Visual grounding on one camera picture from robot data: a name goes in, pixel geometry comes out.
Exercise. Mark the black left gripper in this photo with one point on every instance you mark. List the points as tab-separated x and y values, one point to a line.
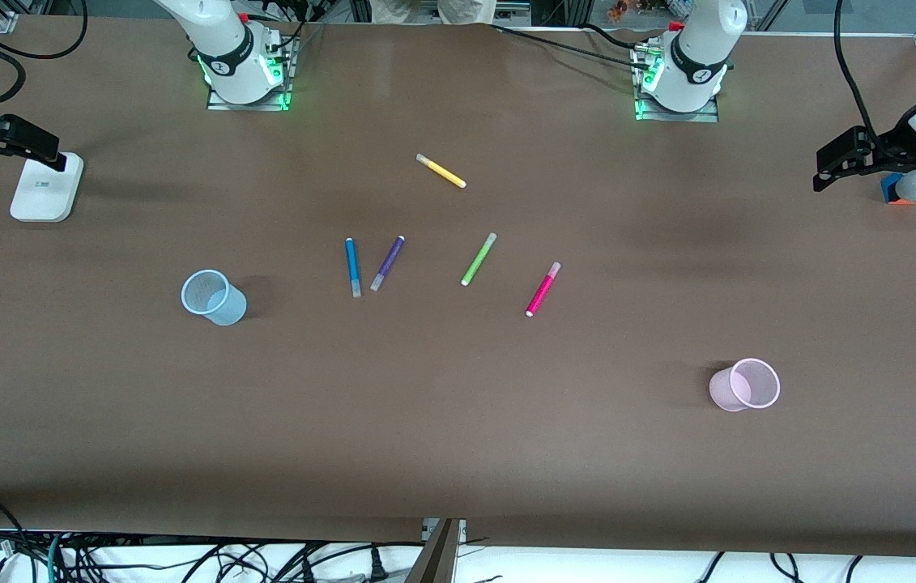
892	148

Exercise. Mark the pink marker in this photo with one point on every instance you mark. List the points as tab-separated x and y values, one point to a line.
543	290

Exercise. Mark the blue marker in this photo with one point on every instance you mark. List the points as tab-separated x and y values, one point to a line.
352	265

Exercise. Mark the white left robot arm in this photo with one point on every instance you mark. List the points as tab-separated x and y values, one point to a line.
696	48

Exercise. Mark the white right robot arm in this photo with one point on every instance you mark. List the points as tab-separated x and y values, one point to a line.
231	48

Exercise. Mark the white desk lamp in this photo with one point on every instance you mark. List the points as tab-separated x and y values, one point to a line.
44	194

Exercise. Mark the colourful puzzle cube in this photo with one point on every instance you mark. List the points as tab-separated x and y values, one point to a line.
889	188

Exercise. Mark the translucent blue plastic cup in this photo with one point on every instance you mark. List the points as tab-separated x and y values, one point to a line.
224	312

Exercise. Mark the translucent pink plastic cup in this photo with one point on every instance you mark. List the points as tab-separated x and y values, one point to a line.
723	390

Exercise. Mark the orange background object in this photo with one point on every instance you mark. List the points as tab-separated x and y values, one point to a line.
624	10

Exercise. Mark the purple marker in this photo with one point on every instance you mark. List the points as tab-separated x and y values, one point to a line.
387	263

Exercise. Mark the green marker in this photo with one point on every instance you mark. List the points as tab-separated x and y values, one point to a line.
479	259

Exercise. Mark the yellow marker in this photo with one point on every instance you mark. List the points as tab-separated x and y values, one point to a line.
441	171

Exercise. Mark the person in beige clothes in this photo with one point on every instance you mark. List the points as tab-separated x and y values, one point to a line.
425	10

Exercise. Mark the aluminium frame profile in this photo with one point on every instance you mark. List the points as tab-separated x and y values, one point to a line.
2	18

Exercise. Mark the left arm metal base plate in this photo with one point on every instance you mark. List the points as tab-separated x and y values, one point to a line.
676	118

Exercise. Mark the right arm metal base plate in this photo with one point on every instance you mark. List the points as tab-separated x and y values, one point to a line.
263	106

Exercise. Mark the grey metal frame strut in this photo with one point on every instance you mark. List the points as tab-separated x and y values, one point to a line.
437	559

